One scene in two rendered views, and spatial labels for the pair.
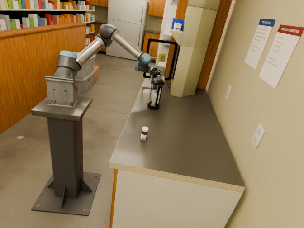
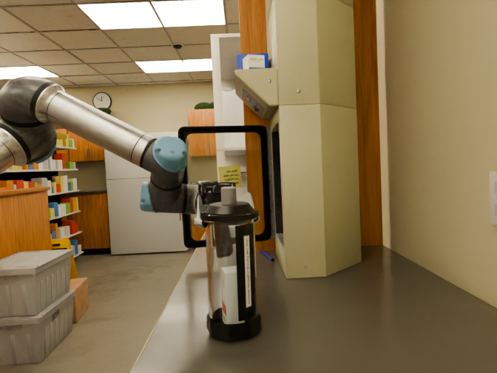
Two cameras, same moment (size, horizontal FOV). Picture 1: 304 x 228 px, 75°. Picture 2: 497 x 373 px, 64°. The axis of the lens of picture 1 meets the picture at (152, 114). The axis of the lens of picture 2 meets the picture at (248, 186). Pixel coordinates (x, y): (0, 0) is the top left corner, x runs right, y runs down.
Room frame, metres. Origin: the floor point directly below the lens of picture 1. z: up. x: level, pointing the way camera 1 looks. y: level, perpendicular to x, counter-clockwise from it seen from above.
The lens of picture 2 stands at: (0.71, -0.02, 1.25)
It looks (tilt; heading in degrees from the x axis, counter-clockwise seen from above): 3 degrees down; 358
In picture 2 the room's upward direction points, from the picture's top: 3 degrees counter-clockwise
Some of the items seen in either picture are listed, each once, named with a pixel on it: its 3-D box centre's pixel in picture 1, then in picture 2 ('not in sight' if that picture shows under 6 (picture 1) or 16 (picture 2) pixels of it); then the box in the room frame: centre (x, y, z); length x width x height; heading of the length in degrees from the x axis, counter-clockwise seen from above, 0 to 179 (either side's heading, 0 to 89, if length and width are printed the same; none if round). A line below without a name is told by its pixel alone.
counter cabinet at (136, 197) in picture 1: (167, 138); not in sight; (1.77, -0.21, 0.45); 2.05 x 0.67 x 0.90; 179
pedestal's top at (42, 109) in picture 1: (64, 105); not in sight; (1.27, 0.65, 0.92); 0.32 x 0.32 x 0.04; 5
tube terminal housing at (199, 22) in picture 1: (191, 54); (315, 139); (1.94, -0.27, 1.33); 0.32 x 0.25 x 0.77; 179
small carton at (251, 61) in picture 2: (177, 26); (254, 67); (1.90, -0.09, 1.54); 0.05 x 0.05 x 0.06; 17
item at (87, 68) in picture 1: (80, 64); (29, 280); (3.63, 1.50, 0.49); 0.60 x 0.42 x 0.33; 179
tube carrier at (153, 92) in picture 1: (155, 93); (231, 267); (1.45, 0.00, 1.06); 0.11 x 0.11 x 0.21
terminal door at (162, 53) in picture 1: (159, 60); (225, 185); (2.06, 0.01, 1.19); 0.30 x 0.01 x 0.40; 104
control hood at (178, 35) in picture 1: (175, 35); (254, 98); (1.95, -0.09, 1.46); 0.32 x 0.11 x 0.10; 179
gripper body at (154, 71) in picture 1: (155, 74); (214, 202); (1.58, 0.03, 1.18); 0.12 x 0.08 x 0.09; 14
